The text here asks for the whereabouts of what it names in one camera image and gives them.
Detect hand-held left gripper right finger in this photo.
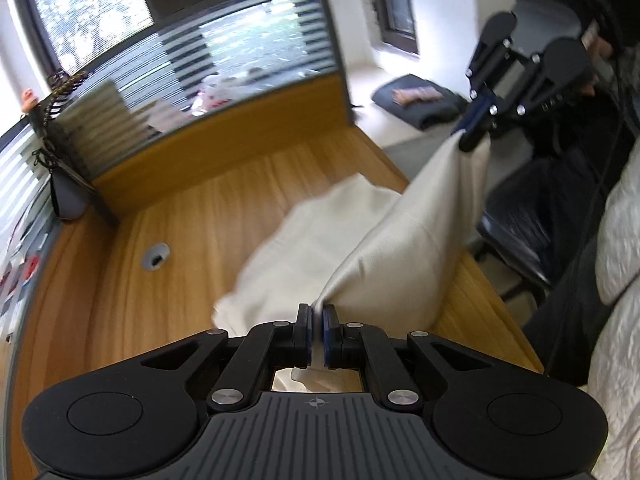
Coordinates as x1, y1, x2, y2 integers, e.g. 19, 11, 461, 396
321, 303, 493, 408

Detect person's right forearm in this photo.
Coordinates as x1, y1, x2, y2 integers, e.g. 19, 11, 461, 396
595, 0, 640, 141

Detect person's black pants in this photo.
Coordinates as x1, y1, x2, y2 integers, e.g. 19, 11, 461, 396
520, 95, 640, 388

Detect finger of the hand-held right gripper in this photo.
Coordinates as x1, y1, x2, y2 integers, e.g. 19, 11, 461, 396
457, 55, 553, 154
450, 40, 513, 136

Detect person's right hand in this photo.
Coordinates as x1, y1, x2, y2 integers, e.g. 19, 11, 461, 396
580, 20, 618, 98

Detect small dark framed window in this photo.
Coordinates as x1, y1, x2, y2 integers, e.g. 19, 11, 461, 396
365, 0, 420, 55

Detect orange patterned object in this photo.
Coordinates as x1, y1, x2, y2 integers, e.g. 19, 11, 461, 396
392, 86, 446, 105

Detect dark grey folded cloth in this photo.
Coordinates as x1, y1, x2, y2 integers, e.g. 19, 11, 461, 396
372, 74, 468, 131

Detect white quilted jacket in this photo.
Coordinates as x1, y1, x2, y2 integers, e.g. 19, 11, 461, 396
585, 172, 640, 480

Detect colourful photo cards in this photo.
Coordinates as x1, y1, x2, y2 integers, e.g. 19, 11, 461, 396
0, 240, 51, 346

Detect grey desk cable grommet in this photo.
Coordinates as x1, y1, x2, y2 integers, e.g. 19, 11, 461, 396
142, 242, 172, 270

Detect white shirt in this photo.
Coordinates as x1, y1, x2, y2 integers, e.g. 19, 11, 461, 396
212, 132, 493, 396

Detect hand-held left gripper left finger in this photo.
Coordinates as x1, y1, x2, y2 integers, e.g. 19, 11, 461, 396
140, 303, 316, 408

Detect black office chair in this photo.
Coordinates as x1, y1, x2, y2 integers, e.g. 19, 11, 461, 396
475, 160, 601, 306

